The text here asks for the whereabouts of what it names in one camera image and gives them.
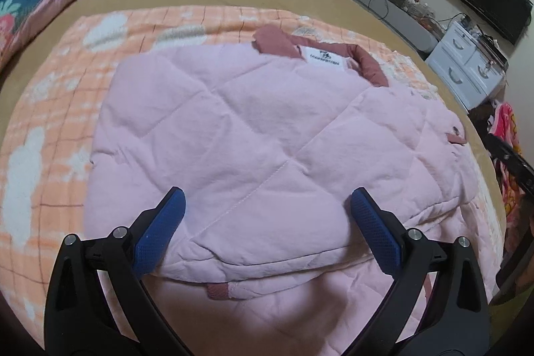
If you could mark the orange checked blanket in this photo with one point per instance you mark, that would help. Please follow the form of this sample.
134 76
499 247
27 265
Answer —
54 97

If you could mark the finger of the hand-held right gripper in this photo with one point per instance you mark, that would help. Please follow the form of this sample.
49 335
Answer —
517 168

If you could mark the white drawer cabinet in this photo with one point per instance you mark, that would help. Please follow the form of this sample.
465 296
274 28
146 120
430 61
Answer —
459 64

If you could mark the pink printed cloth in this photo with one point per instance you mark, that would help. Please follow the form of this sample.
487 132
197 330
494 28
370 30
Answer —
507 126

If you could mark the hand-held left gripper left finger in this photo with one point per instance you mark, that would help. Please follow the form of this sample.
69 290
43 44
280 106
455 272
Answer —
160 231

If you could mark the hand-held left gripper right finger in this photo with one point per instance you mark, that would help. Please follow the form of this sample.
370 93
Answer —
375 235

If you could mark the dark clothing heap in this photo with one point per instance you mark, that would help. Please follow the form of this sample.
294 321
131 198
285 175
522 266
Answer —
482 118

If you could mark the pink quilted jacket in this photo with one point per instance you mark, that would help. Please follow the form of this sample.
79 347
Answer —
250 130

